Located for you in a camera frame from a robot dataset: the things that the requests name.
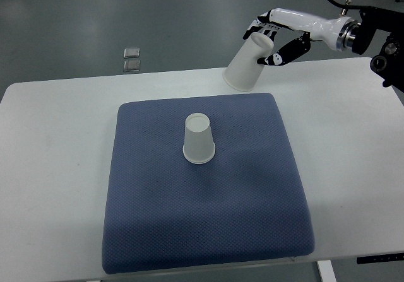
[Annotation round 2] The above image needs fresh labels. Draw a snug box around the metal floor plate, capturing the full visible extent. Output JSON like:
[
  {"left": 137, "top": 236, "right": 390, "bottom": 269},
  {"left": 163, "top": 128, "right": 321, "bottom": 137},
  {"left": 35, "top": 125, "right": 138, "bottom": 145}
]
[
  {"left": 124, "top": 59, "right": 141, "bottom": 73},
  {"left": 123, "top": 47, "right": 140, "bottom": 59}
]

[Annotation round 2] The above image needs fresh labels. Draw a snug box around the lower metal floor plate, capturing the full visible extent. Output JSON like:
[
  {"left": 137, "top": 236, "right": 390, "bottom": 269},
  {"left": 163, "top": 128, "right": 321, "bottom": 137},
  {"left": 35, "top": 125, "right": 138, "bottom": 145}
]
[{"left": 124, "top": 59, "right": 141, "bottom": 73}]

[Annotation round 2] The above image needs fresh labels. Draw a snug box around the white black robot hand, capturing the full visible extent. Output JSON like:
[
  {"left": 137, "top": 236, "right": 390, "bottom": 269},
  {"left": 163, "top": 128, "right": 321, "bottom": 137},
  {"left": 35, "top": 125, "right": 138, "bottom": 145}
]
[{"left": 243, "top": 8, "right": 359, "bottom": 66}]

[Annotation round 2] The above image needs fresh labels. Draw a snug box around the white table leg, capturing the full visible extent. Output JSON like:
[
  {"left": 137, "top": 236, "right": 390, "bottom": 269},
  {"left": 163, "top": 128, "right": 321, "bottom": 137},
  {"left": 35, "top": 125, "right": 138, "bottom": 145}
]
[{"left": 316, "top": 260, "right": 336, "bottom": 282}]

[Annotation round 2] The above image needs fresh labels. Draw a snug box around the upper metal floor plate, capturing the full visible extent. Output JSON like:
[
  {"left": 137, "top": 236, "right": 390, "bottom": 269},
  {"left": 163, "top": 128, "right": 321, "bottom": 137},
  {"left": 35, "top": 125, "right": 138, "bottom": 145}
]
[{"left": 123, "top": 47, "right": 140, "bottom": 59}]

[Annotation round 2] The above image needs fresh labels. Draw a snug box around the blue fabric cushion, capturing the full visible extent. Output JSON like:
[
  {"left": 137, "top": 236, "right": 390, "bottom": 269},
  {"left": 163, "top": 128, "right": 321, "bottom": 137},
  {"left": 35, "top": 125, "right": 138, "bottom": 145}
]
[{"left": 102, "top": 93, "right": 315, "bottom": 274}]

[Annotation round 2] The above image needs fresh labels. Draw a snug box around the white paper cup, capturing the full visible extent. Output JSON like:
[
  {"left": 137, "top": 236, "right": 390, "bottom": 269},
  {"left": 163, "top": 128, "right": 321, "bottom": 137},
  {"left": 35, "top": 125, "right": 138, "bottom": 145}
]
[
  {"left": 222, "top": 33, "right": 274, "bottom": 92},
  {"left": 182, "top": 113, "right": 215, "bottom": 165}
]

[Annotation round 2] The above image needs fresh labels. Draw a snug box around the black table control panel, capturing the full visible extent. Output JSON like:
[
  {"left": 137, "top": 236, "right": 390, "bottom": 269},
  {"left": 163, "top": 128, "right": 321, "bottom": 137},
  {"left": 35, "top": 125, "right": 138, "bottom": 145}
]
[{"left": 356, "top": 253, "right": 404, "bottom": 264}]

